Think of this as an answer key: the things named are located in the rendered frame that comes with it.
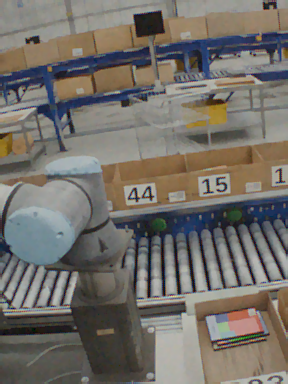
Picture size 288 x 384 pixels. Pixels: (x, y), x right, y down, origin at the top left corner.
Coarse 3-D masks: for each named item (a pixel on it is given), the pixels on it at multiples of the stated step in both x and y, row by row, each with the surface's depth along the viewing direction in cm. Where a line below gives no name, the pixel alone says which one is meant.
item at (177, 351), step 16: (192, 320) 149; (160, 336) 144; (176, 336) 142; (192, 336) 141; (160, 352) 136; (176, 352) 135; (192, 352) 134; (160, 368) 130; (176, 368) 128; (192, 368) 127
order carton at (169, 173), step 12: (168, 156) 228; (180, 156) 228; (120, 168) 232; (132, 168) 232; (144, 168) 232; (156, 168) 232; (168, 168) 231; (180, 168) 231; (120, 180) 233; (132, 180) 204; (144, 180) 204; (156, 180) 203; (168, 180) 203; (180, 180) 203; (120, 192) 207; (156, 192) 206; (168, 192) 206; (120, 204) 210; (144, 204) 210; (156, 204) 209; (168, 204) 209
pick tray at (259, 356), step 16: (208, 304) 143; (224, 304) 143; (240, 304) 144; (256, 304) 144; (272, 304) 135; (272, 320) 137; (208, 336) 138; (272, 336) 132; (208, 352) 131; (224, 352) 130; (240, 352) 128; (256, 352) 127; (272, 352) 126; (208, 368) 125; (224, 368) 124; (240, 368) 122; (256, 368) 121; (272, 368) 120
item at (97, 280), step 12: (120, 252) 113; (48, 264) 112; (60, 264) 111; (96, 264) 109; (108, 264) 108; (84, 276) 116; (96, 276) 116; (108, 276) 118; (84, 288) 119; (96, 288) 117; (108, 288) 119
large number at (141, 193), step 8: (144, 184) 205; (152, 184) 204; (128, 192) 207; (136, 192) 206; (144, 192) 206; (152, 192) 206; (128, 200) 209; (136, 200) 208; (144, 200) 208; (152, 200) 208
